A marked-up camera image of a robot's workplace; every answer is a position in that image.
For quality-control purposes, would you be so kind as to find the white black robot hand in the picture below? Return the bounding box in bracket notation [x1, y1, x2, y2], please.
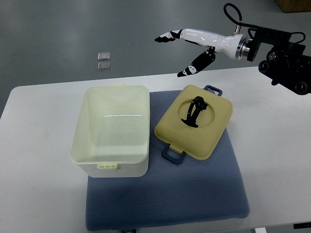
[155, 29, 251, 77]

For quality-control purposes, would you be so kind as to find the yellow box lid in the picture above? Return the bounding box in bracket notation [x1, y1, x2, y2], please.
[155, 85, 233, 164]

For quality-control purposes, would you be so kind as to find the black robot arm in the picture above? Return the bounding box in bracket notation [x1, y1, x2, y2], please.
[224, 3, 311, 95]

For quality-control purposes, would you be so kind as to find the brown cardboard box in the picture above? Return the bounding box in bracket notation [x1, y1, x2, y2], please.
[275, 0, 311, 13]

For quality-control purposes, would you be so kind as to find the white storage box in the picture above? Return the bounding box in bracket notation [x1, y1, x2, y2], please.
[70, 84, 150, 178]

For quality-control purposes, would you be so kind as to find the upper silver floor plate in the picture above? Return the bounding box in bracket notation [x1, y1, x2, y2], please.
[97, 52, 110, 61]

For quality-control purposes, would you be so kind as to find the blue grey cushion mat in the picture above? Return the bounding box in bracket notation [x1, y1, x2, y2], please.
[85, 89, 251, 231]

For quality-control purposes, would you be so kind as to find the black table bracket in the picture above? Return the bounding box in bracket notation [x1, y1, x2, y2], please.
[293, 222, 311, 230]

